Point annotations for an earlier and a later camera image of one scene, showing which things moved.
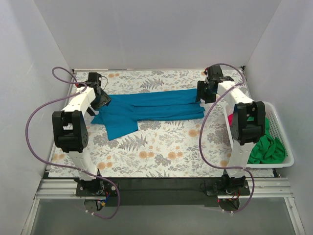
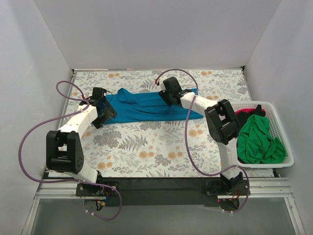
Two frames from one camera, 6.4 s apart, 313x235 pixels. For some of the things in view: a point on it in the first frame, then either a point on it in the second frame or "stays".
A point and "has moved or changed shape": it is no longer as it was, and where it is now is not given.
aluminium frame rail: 58,189 stays
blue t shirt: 121,116 has moved or changed shape
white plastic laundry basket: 276,129 stays
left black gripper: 103,100 → 107,112
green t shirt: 270,149 stays
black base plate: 162,192 stays
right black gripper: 203,92 → 165,97
